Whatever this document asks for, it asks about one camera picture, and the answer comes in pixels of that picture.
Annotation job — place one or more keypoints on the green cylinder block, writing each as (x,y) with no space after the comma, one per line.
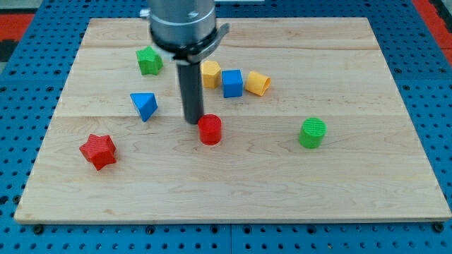
(312,132)

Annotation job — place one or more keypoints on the red star block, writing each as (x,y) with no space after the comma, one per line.
(99,151)

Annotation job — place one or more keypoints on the yellow hexagon block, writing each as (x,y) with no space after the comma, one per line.
(211,72)

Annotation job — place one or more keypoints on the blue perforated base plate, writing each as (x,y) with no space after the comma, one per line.
(37,70)

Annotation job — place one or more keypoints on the wooden board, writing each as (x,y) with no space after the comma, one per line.
(370,166)

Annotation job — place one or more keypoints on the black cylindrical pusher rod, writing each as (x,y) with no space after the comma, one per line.
(190,84)

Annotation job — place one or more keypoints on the blue triangle block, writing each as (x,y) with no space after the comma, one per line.
(145,104)

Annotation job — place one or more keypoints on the red cylinder block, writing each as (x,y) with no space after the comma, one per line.
(210,129)

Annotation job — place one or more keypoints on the yellow arch block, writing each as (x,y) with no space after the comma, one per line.
(257,83)

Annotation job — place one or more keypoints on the blue cube block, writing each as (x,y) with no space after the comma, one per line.
(232,83)

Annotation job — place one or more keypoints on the green star block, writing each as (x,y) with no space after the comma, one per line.
(149,62)

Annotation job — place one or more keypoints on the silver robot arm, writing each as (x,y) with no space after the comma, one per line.
(186,31)

